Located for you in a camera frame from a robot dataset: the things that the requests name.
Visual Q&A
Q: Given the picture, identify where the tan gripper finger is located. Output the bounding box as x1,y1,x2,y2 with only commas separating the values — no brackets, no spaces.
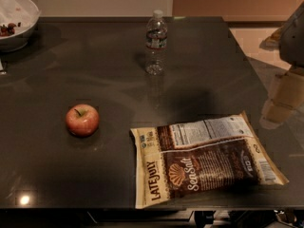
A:
259,116,282,130
262,99,294,124

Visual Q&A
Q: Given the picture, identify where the brown Late July chip bag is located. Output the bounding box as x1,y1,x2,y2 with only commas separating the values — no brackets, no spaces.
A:
131,112,288,209

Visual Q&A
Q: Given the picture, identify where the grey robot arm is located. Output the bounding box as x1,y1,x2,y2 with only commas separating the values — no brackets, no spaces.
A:
259,2,304,129

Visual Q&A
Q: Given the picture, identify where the clear plastic water bottle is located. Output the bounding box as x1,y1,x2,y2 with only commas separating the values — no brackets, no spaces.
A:
145,9,167,75

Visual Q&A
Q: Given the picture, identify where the red apple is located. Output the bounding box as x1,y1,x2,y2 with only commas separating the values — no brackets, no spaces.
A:
66,104,100,137

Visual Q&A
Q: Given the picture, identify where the white bowl with food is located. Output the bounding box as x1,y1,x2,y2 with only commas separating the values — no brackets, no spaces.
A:
0,0,41,52

